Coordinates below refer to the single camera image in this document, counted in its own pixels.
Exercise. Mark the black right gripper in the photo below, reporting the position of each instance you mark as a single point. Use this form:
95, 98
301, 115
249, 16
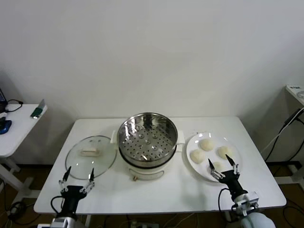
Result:
231, 180

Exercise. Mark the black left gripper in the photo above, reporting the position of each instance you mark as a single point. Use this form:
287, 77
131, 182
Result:
70, 199

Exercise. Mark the white steamed baozi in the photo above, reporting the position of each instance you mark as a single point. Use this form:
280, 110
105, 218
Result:
207, 145
223, 151
197, 156
218, 165

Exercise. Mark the round glass pot lid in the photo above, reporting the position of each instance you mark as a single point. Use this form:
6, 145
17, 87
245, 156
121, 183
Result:
89, 152

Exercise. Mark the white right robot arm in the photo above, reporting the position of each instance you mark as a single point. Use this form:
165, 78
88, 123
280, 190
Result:
256, 221

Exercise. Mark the stainless steel steamer basket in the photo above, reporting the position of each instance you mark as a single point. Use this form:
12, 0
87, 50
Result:
147, 145

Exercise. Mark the white round plate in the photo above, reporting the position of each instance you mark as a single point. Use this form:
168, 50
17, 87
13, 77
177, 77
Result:
202, 169

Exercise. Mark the black table foot bar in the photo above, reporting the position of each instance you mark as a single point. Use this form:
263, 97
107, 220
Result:
280, 164

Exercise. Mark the white work table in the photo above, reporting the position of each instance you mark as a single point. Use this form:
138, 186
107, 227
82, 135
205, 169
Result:
166, 197

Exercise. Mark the cream electric cooking pot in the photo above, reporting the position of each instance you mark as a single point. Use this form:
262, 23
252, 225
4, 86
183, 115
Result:
145, 172

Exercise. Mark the grey floor plug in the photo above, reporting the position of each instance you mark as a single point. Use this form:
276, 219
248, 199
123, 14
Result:
15, 209

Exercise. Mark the white side table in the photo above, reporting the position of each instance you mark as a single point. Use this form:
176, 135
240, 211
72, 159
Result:
21, 128

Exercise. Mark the white power strip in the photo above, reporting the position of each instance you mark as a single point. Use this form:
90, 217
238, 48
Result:
145, 225

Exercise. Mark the blue small device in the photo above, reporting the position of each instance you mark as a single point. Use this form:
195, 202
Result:
6, 127

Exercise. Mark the white shelf table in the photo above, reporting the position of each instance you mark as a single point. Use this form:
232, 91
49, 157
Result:
292, 97

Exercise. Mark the clear tape roll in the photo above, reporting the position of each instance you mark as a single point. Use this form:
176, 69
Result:
301, 94

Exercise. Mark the white box black print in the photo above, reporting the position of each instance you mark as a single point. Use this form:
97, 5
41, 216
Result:
295, 88

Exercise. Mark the laptop with blue screen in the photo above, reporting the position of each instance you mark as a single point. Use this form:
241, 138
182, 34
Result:
2, 95

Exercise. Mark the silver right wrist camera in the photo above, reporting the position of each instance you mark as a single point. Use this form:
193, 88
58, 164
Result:
251, 197

